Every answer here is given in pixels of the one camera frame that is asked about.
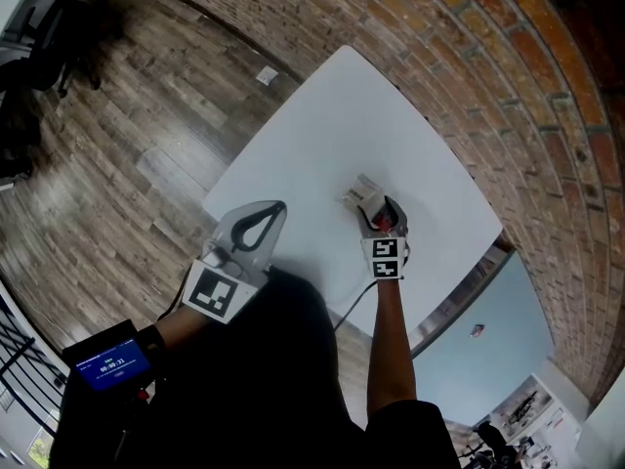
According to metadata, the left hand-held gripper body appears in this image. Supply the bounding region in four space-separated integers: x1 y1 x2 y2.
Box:
182 248 271 324

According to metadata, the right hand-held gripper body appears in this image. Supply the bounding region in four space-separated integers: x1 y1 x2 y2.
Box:
360 234 411 280

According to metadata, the person's right forearm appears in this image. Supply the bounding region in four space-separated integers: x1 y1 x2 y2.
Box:
366 277 419 417

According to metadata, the person's left forearm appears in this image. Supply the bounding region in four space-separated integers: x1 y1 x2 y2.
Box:
155 305 207 342

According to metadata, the person's black clothing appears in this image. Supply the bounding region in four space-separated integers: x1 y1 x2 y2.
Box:
48 266 461 469

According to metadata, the black wrist screen device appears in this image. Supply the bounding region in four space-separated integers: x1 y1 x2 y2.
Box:
62 319 165 393

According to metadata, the black metal railing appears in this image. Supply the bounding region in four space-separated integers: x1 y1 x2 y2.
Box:
0 285 70 439

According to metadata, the black office chair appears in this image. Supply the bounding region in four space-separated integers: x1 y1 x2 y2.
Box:
0 0 104 98

